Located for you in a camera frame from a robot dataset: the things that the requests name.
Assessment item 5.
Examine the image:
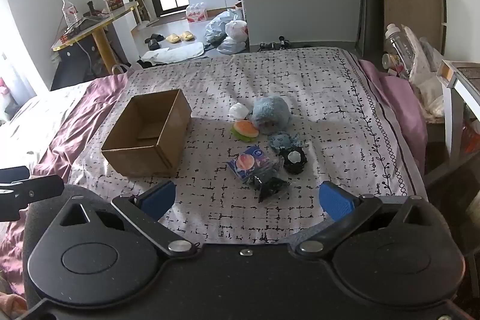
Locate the clear plastic bag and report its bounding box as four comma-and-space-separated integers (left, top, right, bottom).
217, 37, 248, 54

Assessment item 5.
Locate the white bed cloth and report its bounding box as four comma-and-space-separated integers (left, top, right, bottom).
0, 82, 91, 174

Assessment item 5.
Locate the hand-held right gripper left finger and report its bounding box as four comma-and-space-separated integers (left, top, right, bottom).
52, 181, 197, 258

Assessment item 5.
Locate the dark panel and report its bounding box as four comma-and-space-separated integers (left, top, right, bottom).
356, 0, 384, 58

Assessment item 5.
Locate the blue grey plastic bag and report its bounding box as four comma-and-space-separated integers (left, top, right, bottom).
204, 9, 244, 43

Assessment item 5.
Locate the white side table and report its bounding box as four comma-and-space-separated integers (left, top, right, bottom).
437, 59, 480, 163

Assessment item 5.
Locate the blue snack packet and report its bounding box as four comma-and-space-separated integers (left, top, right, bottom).
227, 145, 284, 183

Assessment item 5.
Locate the fluffy light blue plush toy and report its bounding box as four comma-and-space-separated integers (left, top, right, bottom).
251, 96, 291, 135

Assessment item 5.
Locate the small blue octopus plush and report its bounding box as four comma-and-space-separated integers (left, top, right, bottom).
268, 131, 304, 152

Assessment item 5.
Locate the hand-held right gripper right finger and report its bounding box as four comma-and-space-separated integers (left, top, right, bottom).
295, 181, 447, 261

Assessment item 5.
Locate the white red plastic bag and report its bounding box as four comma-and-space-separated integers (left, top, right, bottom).
225, 18, 249, 41

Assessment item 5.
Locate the crumpled white plastic bag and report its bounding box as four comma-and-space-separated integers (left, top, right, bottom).
401, 25, 451, 118

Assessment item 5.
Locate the clear water bottle red label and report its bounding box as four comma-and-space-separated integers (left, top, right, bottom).
62, 0, 79, 26

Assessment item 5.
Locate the black cabinet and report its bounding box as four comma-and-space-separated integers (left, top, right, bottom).
50, 24, 128, 92

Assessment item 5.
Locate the orange green burger plush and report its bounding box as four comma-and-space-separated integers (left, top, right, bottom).
230, 119, 260, 139

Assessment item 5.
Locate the round gold-rimmed table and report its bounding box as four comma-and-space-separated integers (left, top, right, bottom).
51, 2, 139, 75

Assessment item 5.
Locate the pack of water bottles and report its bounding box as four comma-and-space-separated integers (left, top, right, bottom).
185, 3, 209, 22

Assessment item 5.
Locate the black packaged item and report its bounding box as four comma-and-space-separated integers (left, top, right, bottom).
251, 174, 291, 204

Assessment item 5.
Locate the white cable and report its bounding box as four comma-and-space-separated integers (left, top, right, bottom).
73, 39, 99, 81

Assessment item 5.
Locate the large clear plastic bottle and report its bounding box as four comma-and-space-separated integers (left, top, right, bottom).
384, 24, 413, 77

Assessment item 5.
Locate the brown cardboard box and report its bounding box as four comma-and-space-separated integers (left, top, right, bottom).
100, 88, 193, 178

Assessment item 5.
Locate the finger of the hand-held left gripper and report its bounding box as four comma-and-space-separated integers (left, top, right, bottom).
0, 175, 65, 221
0, 166, 30, 183

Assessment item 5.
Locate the black and white plush toy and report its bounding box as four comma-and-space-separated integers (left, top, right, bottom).
279, 147, 309, 175

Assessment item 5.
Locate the white black printed blanket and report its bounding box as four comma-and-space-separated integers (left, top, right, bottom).
65, 46, 428, 246

